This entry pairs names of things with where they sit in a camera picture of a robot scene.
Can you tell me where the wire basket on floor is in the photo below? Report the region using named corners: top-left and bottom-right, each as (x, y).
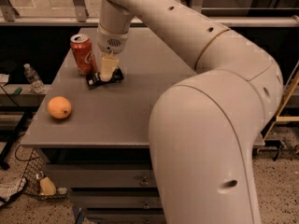
top-left (23, 150), bottom-right (67, 200)

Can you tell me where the metal railing frame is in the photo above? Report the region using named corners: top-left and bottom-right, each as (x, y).
top-left (0, 0), bottom-right (299, 27)

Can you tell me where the clear plastic water bottle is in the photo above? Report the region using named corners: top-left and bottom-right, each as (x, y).
top-left (23, 63), bottom-right (45, 93)

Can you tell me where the drawer knob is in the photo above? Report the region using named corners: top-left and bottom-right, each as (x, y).
top-left (139, 176), bottom-right (150, 187)
top-left (143, 202), bottom-right (150, 210)

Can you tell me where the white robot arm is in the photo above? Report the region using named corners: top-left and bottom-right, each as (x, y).
top-left (98, 0), bottom-right (283, 224)

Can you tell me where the middle drawer knob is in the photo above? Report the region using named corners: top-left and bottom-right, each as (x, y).
top-left (143, 202), bottom-right (150, 210)

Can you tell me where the yellow bottle in basket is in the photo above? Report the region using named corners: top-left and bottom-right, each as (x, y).
top-left (40, 176), bottom-right (56, 196)

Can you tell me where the yellow ladder frame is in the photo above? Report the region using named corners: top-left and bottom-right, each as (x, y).
top-left (263, 68), bottom-right (299, 151)

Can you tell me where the black rxbar chocolate bar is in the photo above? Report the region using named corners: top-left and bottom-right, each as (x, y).
top-left (86, 68), bottom-right (124, 88)

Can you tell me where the orange fruit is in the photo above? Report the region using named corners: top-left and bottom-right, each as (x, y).
top-left (47, 96), bottom-right (72, 119)

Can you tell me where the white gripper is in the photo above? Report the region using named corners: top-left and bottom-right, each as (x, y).
top-left (97, 25), bottom-right (128, 81)

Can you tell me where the red coke can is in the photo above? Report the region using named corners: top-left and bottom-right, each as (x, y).
top-left (70, 34), bottom-right (97, 76)

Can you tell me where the top drawer knob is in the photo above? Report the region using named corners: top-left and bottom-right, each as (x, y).
top-left (139, 176), bottom-right (150, 187)

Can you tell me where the grey drawer cabinet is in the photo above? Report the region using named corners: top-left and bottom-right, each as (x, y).
top-left (21, 27), bottom-right (265, 224)

